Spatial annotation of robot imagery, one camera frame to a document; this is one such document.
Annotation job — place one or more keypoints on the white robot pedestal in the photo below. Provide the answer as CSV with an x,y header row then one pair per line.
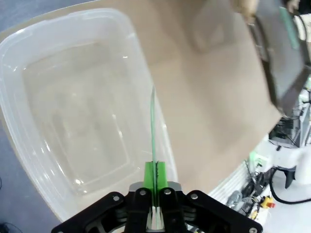
x,y
291,157

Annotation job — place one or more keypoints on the person's right hand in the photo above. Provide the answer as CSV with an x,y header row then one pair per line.
x,y
247,6

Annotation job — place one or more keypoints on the red emergency stop button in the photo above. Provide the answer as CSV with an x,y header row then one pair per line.
x,y
269,203

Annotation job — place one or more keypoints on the clear plastic box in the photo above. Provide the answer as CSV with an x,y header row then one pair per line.
x,y
73,109

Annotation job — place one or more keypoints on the dark brown tray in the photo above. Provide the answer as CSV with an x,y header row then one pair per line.
x,y
284,70

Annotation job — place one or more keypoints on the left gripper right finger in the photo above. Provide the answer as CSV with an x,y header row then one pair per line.
x,y
194,213

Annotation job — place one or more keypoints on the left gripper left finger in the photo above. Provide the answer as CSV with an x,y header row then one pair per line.
x,y
116,213

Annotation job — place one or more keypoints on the green white socket block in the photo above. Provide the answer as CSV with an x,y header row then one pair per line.
x,y
260,160

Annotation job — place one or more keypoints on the green perforated PCB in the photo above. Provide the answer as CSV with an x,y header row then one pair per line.
x,y
153,133

